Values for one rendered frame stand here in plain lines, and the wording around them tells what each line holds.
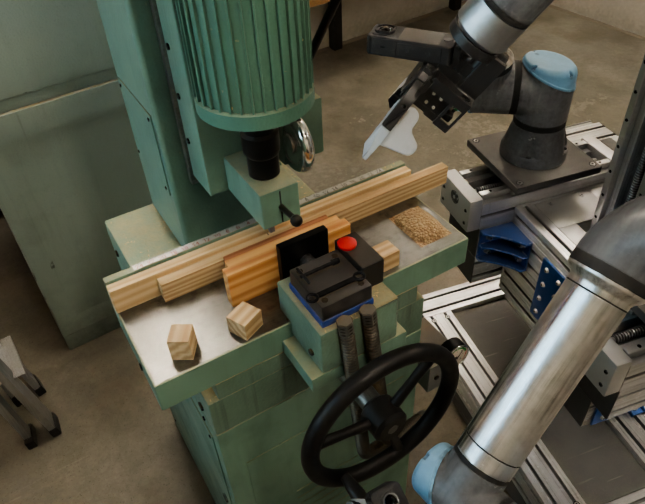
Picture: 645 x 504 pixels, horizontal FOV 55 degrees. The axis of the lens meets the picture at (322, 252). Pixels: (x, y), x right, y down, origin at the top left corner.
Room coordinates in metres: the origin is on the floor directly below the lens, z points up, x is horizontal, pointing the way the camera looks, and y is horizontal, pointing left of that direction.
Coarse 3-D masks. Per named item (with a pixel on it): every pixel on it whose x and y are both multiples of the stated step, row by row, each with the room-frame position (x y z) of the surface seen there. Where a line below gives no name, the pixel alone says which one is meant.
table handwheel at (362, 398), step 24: (384, 360) 0.54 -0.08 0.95; (408, 360) 0.55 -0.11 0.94; (432, 360) 0.57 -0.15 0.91; (456, 360) 0.60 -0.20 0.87; (360, 384) 0.51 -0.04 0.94; (408, 384) 0.56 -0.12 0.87; (456, 384) 0.60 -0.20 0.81; (336, 408) 0.49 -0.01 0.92; (384, 408) 0.54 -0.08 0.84; (432, 408) 0.59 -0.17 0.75; (312, 432) 0.48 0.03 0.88; (336, 432) 0.51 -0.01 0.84; (360, 432) 0.51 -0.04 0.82; (384, 432) 0.51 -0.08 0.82; (408, 432) 0.58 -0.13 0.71; (312, 456) 0.47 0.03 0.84; (384, 456) 0.55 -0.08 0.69; (312, 480) 0.47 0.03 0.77; (336, 480) 0.49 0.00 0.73; (360, 480) 0.51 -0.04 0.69
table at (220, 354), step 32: (352, 224) 0.91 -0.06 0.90; (384, 224) 0.90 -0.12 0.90; (448, 224) 0.89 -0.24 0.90; (416, 256) 0.81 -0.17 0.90; (448, 256) 0.83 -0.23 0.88; (224, 288) 0.75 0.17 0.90; (128, 320) 0.69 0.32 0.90; (160, 320) 0.69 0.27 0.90; (192, 320) 0.69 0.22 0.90; (224, 320) 0.68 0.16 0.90; (288, 320) 0.67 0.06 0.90; (160, 352) 0.62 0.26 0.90; (224, 352) 0.62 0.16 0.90; (256, 352) 0.64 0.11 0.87; (288, 352) 0.64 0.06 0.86; (384, 352) 0.64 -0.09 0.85; (160, 384) 0.56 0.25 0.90; (192, 384) 0.58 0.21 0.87; (320, 384) 0.58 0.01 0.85
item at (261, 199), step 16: (224, 160) 0.89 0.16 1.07; (240, 160) 0.88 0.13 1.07; (240, 176) 0.84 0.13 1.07; (288, 176) 0.83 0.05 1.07; (240, 192) 0.85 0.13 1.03; (256, 192) 0.79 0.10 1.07; (272, 192) 0.79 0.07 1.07; (288, 192) 0.80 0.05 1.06; (256, 208) 0.80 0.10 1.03; (272, 208) 0.79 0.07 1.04; (288, 208) 0.80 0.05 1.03; (272, 224) 0.79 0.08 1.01
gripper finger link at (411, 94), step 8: (416, 80) 0.72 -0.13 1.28; (408, 88) 0.73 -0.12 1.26; (416, 88) 0.72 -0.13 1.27; (408, 96) 0.71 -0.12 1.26; (416, 96) 0.72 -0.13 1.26; (400, 104) 0.71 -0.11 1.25; (408, 104) 0.71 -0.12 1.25; (392, 112) 0.71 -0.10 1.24; (400, 112) 0.71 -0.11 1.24; (384, 120) 0.71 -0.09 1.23; (392, 120) 0.71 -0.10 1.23; (392, 128) 0.71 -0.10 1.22
